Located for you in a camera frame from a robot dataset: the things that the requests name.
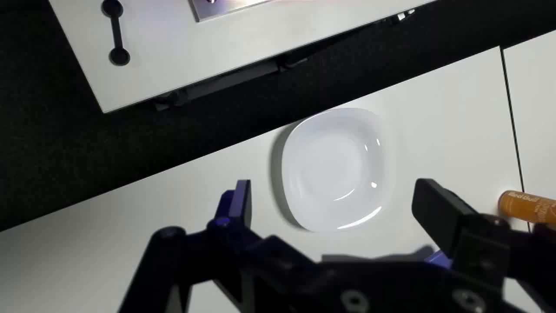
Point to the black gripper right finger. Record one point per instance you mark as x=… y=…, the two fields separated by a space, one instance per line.
x=463 y=231

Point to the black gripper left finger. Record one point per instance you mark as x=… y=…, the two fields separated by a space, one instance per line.
x=255 y=261

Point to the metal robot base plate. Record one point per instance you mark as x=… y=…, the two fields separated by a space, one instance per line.
x=227 y=7

